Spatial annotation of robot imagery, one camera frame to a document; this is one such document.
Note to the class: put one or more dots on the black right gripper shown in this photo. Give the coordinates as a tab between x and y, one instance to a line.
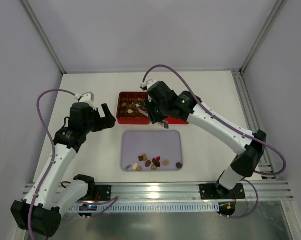
152	112

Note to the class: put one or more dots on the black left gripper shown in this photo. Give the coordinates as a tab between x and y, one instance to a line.
98	120

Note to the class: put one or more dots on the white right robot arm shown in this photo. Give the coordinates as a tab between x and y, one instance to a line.
247	145

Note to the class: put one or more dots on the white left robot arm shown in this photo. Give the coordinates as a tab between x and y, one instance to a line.
41	210

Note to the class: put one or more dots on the red chocolate box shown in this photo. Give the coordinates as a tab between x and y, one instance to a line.
136	118

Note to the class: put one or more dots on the white swirl oval chocolate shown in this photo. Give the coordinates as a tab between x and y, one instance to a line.
135	166

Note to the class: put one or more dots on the brown leaf chocolate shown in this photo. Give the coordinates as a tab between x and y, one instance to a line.
148	163

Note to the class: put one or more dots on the dark round chocolate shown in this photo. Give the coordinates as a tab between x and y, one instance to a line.
179	165

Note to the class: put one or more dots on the red box lid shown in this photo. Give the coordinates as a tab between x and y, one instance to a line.
174	121

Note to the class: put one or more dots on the lilac plastic tray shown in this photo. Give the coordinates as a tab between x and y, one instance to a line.
165	144

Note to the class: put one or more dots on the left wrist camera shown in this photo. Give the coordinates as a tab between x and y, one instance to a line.
87	98

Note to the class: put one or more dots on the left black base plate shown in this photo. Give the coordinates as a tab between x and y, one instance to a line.
102	193

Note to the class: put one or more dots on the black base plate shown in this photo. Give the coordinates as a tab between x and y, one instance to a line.
102	193
214	191

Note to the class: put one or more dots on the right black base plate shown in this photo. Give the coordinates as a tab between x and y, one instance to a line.
214	191

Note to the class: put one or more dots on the slotted cable duct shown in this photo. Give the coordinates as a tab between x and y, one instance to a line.
147	207

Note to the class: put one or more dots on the aluminium frame left post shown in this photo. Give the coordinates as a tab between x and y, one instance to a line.
42	35

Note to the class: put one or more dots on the aluminium frame post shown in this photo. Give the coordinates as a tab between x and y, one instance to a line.
262	34
42	35

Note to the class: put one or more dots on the aluminium mounting rail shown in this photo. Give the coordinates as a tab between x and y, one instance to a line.
266	190

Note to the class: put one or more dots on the aluminium frame right post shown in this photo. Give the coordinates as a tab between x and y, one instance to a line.
262	34

